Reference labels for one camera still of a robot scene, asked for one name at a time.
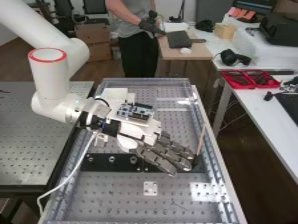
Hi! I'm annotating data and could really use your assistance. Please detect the dark grey five-finger robot hand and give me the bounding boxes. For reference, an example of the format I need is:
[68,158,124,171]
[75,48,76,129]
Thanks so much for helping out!
[110,99,198,178]

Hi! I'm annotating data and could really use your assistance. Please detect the black plate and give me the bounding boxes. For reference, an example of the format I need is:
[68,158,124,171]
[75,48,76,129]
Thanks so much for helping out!
[80,152,208,174]

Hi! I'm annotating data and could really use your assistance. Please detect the thin stick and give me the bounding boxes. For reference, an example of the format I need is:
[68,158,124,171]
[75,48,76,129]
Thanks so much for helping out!
[193,124,209,165]

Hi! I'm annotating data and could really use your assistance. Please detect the small white box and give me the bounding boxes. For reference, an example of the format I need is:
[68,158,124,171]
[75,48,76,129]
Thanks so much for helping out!
[100,87,137,105]

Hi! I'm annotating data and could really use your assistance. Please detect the clear box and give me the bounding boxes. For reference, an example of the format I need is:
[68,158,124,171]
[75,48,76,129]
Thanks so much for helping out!
[37,77,250,224]

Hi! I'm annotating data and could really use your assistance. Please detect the wooden desk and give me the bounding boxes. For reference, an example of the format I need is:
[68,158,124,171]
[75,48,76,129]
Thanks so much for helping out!
[156,29,220,80]

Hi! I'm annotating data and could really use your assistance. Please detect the person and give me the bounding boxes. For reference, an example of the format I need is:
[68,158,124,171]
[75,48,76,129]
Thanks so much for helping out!
[105,0,168,79]

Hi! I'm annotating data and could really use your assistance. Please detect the red tray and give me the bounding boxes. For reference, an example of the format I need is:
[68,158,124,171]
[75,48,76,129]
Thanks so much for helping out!
[220,69,258,90]
[245,69,282,90]

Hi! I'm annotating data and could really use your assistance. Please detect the cardboard box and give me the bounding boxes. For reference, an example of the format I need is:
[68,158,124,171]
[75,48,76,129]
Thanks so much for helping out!
[85,41,113,63]
[75,22,112,44]

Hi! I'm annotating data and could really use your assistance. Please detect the white desk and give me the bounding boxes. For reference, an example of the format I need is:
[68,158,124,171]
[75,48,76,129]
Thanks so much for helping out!
[190,18,298,73]
[212,70,298,185]

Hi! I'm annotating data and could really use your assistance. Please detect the dark grey keyboard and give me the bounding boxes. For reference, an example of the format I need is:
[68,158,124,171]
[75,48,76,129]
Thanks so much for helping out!
[164,30,193,48]

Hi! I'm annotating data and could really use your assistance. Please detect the small black device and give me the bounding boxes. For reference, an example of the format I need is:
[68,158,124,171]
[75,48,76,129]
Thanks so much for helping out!
[262,91,279,102]

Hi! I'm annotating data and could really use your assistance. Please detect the black headset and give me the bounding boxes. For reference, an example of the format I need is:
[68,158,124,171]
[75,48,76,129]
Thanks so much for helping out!
[220,48,253,67]

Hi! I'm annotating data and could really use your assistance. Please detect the black keyboard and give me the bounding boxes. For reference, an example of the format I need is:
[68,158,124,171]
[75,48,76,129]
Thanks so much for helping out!
[274,91,298,127]

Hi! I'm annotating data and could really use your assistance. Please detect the small wooden box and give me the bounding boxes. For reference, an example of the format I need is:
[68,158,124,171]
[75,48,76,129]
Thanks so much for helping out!
[213,22,237,41]

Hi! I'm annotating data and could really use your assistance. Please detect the large black case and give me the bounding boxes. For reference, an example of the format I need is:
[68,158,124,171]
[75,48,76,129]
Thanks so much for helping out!
[259,12,298,47]

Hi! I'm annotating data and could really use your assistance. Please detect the black cable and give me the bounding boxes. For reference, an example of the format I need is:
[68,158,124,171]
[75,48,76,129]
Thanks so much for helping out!
[92,96,113,113]

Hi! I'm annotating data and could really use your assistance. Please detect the white cable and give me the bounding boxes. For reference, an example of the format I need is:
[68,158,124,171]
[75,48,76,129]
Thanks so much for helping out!
[36,129,101,215]

